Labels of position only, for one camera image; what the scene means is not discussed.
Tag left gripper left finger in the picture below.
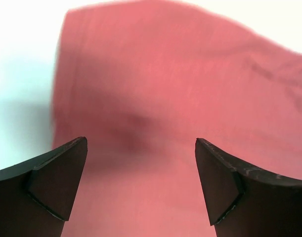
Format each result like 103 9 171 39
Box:
0 137 88 237

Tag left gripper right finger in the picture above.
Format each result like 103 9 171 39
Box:
195 138 302 237

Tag salmon pink t-shirt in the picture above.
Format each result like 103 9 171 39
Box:
52 0 302 237

